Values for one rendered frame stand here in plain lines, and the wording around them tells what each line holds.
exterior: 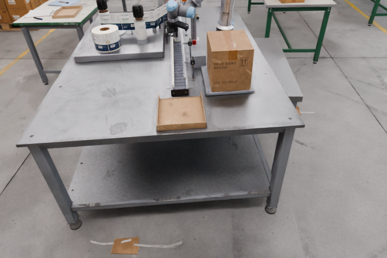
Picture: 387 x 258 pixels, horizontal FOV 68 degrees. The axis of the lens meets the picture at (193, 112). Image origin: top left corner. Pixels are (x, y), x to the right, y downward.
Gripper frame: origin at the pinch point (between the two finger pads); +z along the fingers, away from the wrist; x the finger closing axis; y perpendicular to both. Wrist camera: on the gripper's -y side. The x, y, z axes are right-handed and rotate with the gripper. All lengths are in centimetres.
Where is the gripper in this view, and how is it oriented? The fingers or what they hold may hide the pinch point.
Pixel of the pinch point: (177, 36)
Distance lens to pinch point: 233.2
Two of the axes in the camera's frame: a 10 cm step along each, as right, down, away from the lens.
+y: -10.0, 0.7, -0.3
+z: -0.1, 3.9, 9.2
